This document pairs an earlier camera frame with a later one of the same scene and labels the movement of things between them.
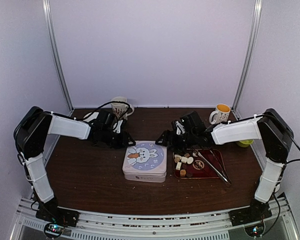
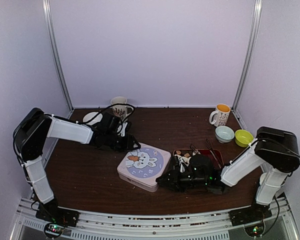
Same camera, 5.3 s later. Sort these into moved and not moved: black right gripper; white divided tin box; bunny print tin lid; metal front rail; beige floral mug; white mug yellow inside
Moved: black right gripper; bunny print tin lid; white divided tin box
Not moved: white mug yellow inside; beige floral mug; metal front rail
